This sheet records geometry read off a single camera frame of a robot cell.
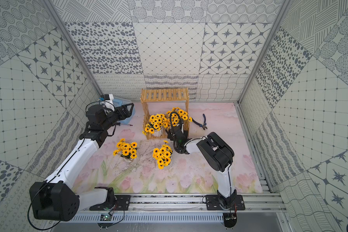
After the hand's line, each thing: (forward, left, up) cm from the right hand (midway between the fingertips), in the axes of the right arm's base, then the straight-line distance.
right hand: (176, 131), depth 100 cm
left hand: (-4, +23, +30) cm, 38 cm away
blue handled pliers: (+6, -20, -1) cm, 21 cm away
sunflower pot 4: (-4, -1, +21) cm, 21 cm away
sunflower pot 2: (-25, +6, +15) cm, 29 cm away
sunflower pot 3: (-5, +12, +15) cm, 20 cm away
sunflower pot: (-22, +26, +14) cm, 37 cm away
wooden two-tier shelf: (+32, +7, +5) cm, 34 cm away
